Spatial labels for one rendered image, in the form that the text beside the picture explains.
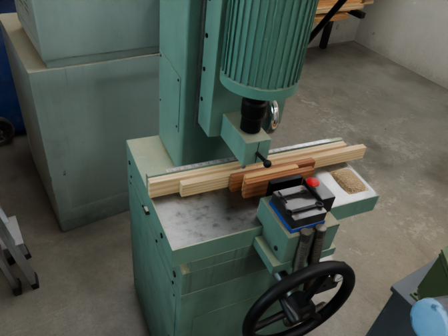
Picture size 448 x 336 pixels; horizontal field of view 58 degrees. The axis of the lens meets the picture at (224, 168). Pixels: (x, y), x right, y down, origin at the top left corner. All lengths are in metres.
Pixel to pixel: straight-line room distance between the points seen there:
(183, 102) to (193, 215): 0.31
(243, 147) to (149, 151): 0.46
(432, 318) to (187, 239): 0.53
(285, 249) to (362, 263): 1.36
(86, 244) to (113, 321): 0.45
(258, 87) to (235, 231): 0.34
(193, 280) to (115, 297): 0.94
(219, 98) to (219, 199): 0.25
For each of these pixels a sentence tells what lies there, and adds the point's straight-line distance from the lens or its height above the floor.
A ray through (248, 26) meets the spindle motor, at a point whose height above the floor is 1.34.
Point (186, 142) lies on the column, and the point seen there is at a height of 0.92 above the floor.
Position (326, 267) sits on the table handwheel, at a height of 0.95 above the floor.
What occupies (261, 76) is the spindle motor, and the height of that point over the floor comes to 1.25.
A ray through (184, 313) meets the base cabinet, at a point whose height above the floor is 0.63.
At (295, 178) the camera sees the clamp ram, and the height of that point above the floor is 0.99.
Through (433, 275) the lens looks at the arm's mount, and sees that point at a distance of 1.38.
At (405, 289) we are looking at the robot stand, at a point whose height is 0.55.
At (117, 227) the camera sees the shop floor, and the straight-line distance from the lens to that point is 2.18.
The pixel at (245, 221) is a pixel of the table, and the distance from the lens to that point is 0.98.
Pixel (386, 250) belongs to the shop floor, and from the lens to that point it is 2.37.
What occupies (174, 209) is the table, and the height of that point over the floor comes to 0.90.
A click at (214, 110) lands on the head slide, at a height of 1.08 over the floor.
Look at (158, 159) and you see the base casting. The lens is 1.30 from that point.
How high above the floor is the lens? 1.60
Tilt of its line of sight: 39 degrees down
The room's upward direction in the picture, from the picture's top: 8 degrees clockwise
